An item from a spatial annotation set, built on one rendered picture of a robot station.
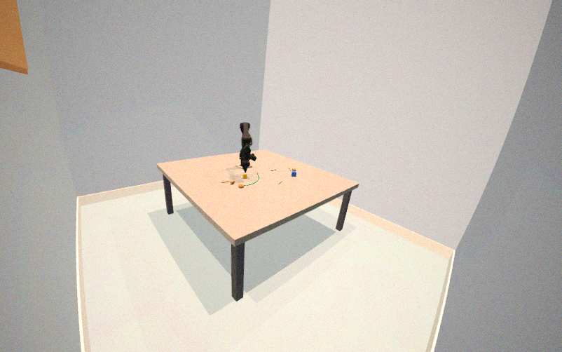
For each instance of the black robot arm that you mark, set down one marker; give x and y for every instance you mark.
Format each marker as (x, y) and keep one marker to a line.
(246, 142)

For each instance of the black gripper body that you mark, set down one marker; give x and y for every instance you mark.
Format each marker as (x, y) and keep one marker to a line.
(244, 159)

